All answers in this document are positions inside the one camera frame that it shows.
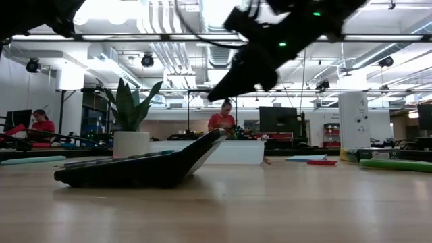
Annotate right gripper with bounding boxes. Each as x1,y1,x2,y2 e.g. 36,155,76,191
207,5,335,103

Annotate blue sticky notepad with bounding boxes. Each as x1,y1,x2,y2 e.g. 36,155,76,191
285,154,328,163

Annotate orange red eraser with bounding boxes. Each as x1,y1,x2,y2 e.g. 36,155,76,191
306,159,338,166

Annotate green marker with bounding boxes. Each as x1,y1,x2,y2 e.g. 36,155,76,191
358,158,432,173

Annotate teal marker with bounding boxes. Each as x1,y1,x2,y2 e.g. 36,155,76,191
0,155,67,166

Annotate person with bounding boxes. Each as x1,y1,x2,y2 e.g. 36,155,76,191
207,97,236,133
30,109,57,134

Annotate black computer monitor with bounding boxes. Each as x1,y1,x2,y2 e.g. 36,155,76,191
259,106,299,134
3,109,33,133

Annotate clear plastic storage box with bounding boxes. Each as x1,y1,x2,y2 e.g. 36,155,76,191
149,140,266,165

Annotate black ceiling spotlight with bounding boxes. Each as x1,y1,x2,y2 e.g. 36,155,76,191
25,57,41,74
140,53,155,68
378,55,395,68

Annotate green snake plant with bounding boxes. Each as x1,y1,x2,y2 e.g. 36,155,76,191
103,78,164,132

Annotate red drawer rack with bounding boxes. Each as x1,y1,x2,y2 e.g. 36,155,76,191
323,122,341,149

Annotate white plant pot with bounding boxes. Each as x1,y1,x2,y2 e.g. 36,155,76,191
113,130,151,158

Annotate black desk calculator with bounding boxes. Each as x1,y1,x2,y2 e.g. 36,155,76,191
53,128,229,188

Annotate white pillar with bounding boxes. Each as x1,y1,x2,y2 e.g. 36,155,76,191
338,92,372,150

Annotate green yellow crayon box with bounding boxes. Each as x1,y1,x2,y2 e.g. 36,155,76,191
340,147,401,164

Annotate black overhead frame bar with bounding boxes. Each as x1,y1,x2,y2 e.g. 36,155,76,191
0,32,432,43

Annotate black aluminium table frame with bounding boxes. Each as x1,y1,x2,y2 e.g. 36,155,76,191
0,147,432,162

